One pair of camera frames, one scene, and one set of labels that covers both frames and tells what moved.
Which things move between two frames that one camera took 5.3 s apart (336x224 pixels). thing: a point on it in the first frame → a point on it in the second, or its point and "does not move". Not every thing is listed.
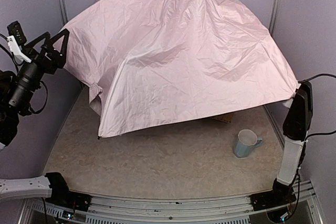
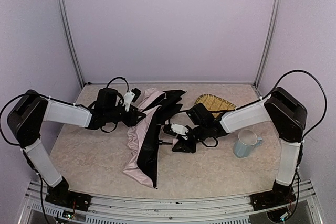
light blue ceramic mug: x=247 y=140 does not move
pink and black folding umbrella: x=163 y=49 → x=144 y=134
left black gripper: x=49 y=57 → x=134 y=116
